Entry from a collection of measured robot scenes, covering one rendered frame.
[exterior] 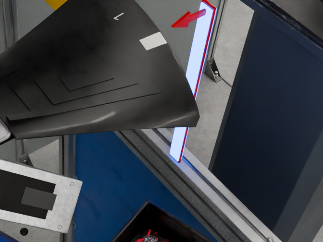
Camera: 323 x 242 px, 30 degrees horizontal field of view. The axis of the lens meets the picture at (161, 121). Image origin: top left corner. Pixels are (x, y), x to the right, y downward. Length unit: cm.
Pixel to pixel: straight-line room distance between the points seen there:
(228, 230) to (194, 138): 123
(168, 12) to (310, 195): 92
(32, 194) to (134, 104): 19
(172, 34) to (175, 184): 114
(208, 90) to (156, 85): 169
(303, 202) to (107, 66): 79
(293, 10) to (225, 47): 148
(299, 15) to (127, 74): 50
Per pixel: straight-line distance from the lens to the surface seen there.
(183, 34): 218
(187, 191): 104
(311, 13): 114
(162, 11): 201
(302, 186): 134
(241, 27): 272
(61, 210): 80
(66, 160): 144
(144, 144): 108
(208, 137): 222
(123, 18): 75
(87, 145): 134
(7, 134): 63
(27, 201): 78
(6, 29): 163
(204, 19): 81
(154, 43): 74
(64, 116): 65
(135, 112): 68
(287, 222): 146
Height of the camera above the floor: 167
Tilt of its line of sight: 48 degrees down
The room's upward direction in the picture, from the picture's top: 10 degrees clockwise
